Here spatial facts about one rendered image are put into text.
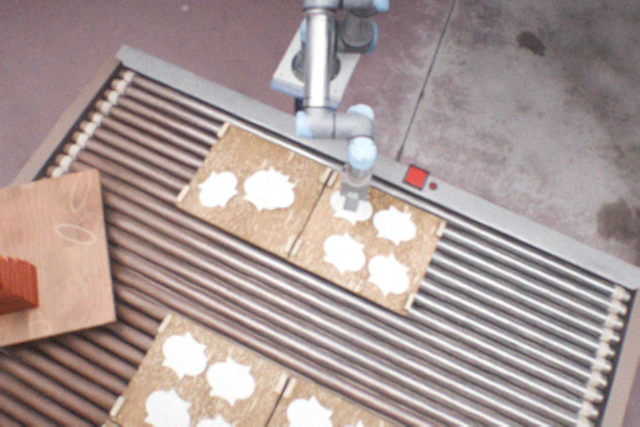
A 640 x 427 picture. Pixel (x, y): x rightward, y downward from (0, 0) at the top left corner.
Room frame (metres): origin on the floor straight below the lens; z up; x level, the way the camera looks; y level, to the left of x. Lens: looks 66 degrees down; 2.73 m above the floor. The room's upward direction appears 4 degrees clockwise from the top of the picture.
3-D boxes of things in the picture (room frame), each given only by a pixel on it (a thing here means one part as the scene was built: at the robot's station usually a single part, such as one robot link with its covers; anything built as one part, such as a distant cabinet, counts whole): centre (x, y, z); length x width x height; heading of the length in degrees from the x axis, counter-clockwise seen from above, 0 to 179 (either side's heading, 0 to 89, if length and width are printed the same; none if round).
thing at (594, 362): (0.63, -0.04, 0.90); 1.95 x 0.05 x 0.05; 68
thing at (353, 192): (0.72, -0.10, 1.13); 0.12 x 0.09 x 0.16; 170
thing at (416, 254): (0.63, -0.17, 0.93); 0.41 x 0.35 x 0.02; 68
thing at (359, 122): (0.85, -0.08, 1.29); 0.11 x 0.11 x 0.08; 3
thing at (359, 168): (0.75, -0.11, 1.29); 0.09 x 0.08 x 0.11; 3
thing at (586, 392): (0.54, 0.00, 0.90); 1.95 x 0.05 x 0.05; 68
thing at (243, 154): (0.79, 0.21, 0.93); 0.41 x 0.35 x 0.02; 68
